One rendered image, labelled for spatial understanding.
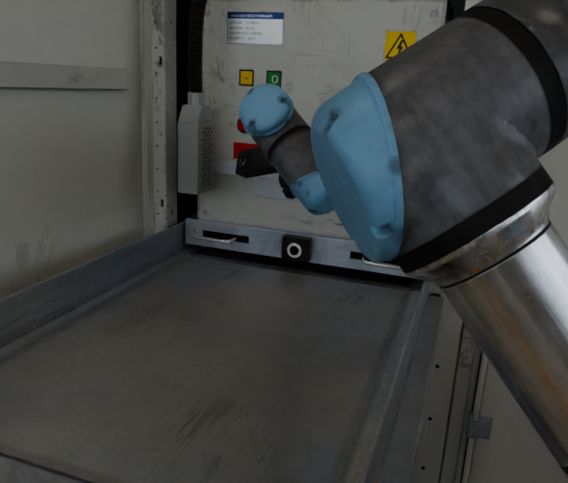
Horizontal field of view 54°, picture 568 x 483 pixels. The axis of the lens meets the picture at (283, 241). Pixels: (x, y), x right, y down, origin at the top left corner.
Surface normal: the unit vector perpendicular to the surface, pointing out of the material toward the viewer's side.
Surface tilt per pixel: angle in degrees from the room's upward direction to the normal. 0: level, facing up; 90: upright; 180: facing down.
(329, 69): 90
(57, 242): 90
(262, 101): 61
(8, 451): 0
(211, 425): 0
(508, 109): 85
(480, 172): 69
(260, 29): 90
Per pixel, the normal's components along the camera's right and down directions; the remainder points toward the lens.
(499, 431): -0.33, 0.25
